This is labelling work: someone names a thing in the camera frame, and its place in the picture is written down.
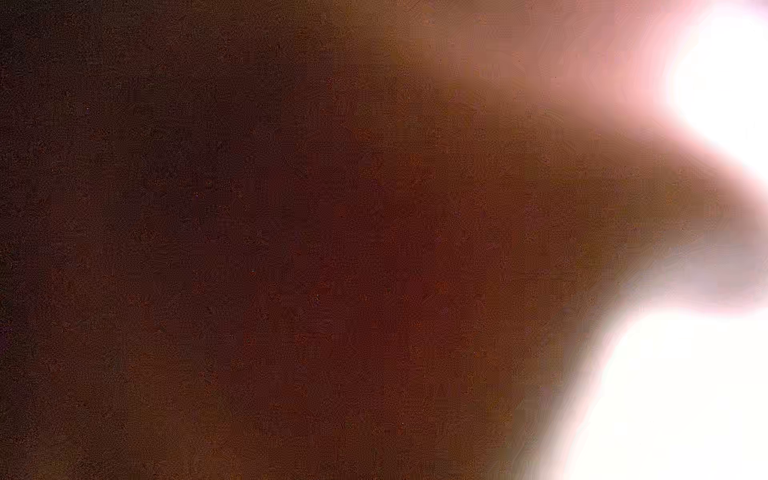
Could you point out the pink shorts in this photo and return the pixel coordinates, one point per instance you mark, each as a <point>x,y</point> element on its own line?
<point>340,239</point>

